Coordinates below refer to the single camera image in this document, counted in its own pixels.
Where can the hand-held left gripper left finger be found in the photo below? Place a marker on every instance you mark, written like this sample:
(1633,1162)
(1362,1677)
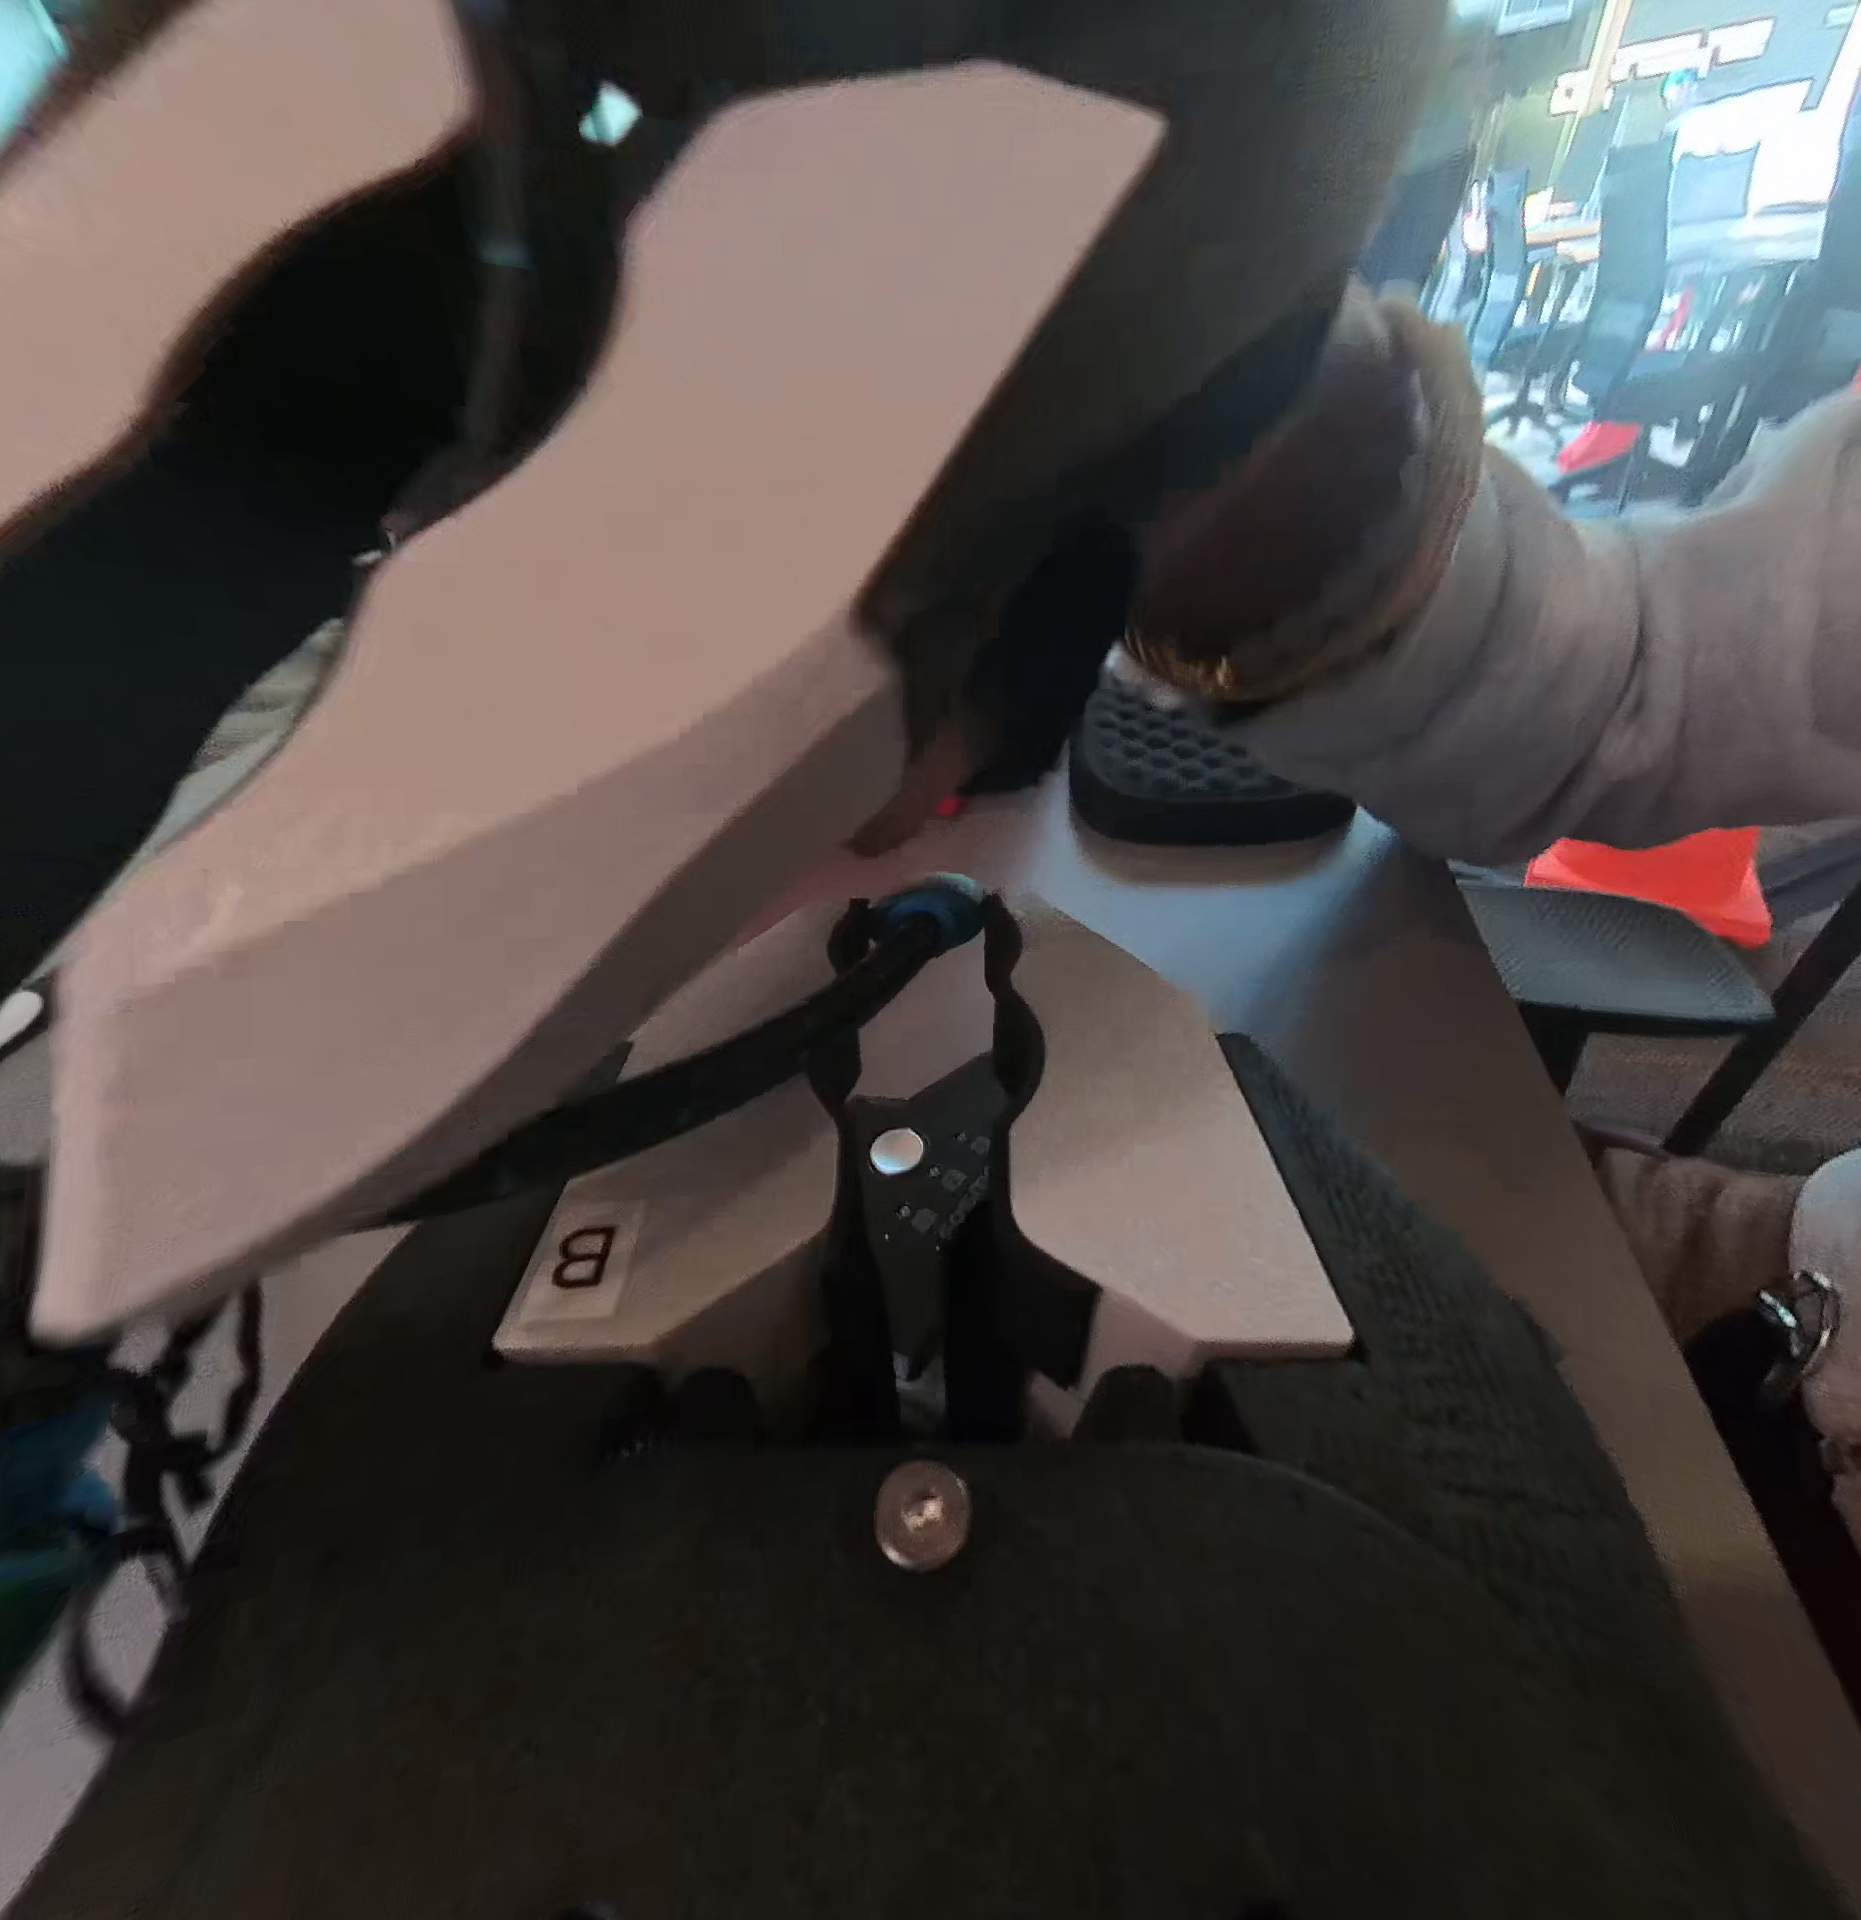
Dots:
(692,1246)

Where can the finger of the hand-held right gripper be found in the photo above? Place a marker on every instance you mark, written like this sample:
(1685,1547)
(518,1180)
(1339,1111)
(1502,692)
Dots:
(195,181)
(644,676)

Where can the person's right hand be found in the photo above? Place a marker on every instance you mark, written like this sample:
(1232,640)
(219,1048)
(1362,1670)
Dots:
(1319,481)

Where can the red plastic bin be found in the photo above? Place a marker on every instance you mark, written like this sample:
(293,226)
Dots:
(1649,886)

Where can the silver wrist watch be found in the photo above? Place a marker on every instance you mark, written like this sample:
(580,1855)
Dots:
(1805,1329)

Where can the black mesh chair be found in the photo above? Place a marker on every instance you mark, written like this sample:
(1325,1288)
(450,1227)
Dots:
(1621,961)

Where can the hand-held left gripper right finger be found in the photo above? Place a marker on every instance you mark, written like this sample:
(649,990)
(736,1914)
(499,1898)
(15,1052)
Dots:
(1184,1186)

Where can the black textured pad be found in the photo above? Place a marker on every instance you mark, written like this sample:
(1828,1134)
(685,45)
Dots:
(1200,766)

